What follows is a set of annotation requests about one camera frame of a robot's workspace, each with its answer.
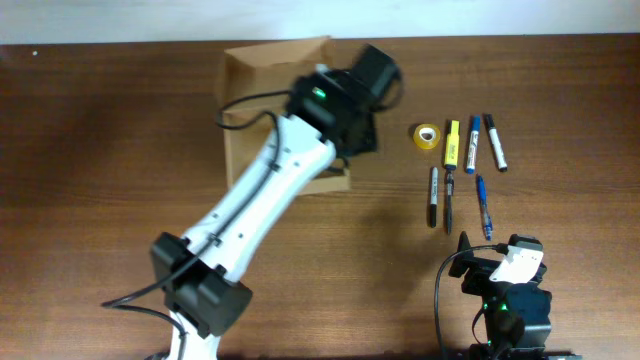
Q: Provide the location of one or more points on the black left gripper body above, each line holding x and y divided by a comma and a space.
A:
368, 140

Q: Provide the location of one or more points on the brown cardboard box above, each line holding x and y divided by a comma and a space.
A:
266, 68

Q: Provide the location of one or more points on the yellow tape roll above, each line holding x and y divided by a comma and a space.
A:
426, 136

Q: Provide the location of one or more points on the yellow highlighter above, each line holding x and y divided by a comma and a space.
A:
452, 145

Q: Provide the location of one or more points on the blue cap whiteboard marker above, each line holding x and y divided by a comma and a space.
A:
473, 144

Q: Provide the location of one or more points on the black cap whiteboard marker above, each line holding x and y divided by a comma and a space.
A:
495, 143

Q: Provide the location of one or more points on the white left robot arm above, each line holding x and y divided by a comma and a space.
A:
329, 114

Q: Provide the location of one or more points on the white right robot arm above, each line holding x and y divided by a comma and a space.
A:
515, 310

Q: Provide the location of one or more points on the black sharpie marker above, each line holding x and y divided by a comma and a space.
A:
433, 197

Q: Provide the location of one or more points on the black pen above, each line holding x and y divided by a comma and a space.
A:
449, 182

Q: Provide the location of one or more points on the blue pen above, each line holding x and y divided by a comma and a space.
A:
486, 218

